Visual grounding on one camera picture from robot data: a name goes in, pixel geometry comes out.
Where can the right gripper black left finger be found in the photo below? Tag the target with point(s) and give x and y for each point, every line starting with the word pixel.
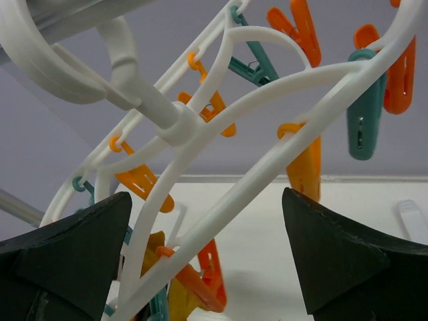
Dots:
pixel 63 270

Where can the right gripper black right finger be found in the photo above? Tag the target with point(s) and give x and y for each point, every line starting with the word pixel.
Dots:
pixel 349 271

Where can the yellow orange clothes peg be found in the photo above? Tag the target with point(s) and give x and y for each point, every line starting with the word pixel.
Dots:
pixel 304 171

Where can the white round clip hanger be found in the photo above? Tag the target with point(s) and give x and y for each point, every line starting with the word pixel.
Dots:
pixel 174 104

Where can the mustard sock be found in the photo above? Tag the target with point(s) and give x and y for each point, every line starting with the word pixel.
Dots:
pixel 182 302

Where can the teal clothes peg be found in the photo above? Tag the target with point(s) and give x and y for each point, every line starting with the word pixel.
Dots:
pixel 363 120

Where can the white clothes drying rack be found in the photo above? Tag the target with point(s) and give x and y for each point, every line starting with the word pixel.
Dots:
pixel 83 52

